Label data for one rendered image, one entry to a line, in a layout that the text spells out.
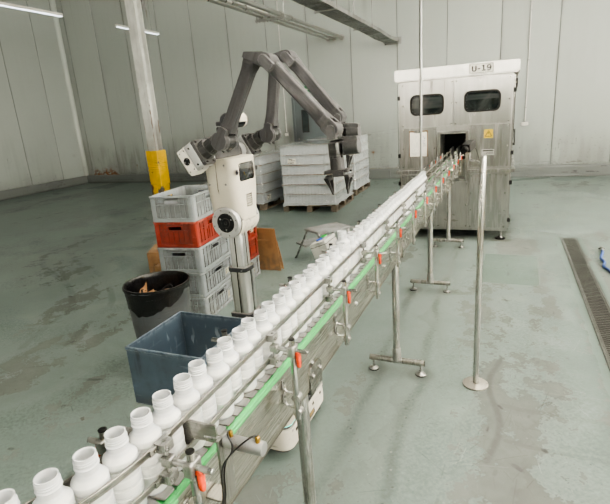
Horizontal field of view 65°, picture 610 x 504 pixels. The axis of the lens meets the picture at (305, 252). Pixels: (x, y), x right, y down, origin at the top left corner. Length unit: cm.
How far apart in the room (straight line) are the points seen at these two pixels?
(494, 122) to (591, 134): 582
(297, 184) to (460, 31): 535
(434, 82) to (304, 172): 310
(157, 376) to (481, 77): 522
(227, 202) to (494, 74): 442
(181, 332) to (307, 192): 662
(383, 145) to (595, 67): 456
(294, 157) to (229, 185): 616
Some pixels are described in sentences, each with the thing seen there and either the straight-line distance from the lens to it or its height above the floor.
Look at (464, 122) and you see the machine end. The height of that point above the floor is 144.
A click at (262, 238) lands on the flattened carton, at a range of 525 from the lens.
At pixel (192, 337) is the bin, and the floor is 84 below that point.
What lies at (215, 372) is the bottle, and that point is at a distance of 112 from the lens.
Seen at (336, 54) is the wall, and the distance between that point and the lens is 1236.
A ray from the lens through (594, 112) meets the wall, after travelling 1179.
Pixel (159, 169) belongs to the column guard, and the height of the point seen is 67.
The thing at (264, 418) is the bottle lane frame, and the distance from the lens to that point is 130.
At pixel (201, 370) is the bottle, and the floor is 115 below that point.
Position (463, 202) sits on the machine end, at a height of 47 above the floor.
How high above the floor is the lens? 167
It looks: 16 degrees down
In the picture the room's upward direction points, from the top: 4 degrees counter-clockwise
